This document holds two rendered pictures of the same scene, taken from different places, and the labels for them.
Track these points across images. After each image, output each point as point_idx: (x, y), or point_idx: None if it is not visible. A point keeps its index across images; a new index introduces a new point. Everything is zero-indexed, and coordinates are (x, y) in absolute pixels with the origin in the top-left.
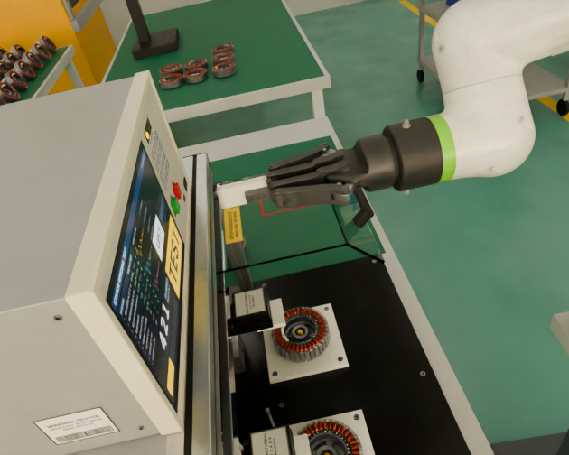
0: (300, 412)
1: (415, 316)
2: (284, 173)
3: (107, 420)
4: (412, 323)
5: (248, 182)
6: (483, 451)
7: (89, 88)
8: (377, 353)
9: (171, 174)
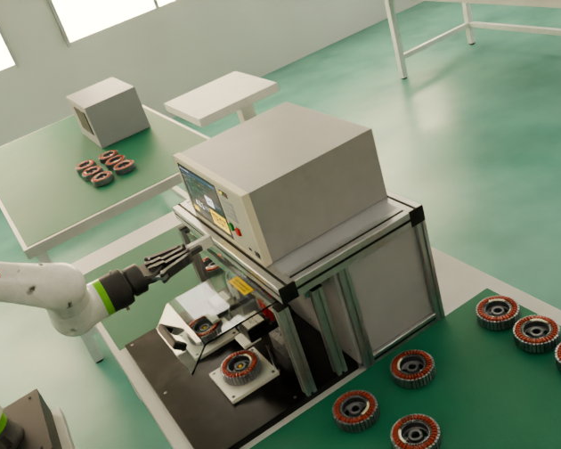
0: (231, 346)
1: (174, 433)
2: (179, 253)
3: None
4: (175, 428)
5: (194, 241)
6: (137, 382)
7: (267, 180)
8: (193, 391)
9: (239, 226)
